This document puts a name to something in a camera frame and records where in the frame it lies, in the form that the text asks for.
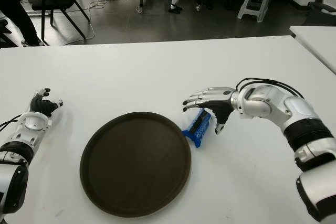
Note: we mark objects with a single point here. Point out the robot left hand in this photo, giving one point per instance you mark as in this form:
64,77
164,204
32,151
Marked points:
42,106

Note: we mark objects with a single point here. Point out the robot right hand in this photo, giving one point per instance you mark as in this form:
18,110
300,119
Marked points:
220,100

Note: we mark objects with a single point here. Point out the blue Oreo cookie pack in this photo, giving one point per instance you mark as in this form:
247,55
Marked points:
199,128

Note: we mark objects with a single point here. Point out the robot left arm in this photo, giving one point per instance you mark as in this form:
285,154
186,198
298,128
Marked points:
18,145

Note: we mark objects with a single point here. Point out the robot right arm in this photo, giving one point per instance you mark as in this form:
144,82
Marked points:
296,119

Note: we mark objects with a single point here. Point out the round dark brown tray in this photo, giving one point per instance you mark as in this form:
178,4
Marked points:
135,163

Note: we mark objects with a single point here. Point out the person in black clothes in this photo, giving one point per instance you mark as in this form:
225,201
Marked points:
15,1

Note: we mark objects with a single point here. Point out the neighbouring white table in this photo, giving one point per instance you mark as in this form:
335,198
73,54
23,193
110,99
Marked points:
317,37

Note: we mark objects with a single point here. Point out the black chair with curved armrest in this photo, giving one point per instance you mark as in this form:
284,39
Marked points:
321,14

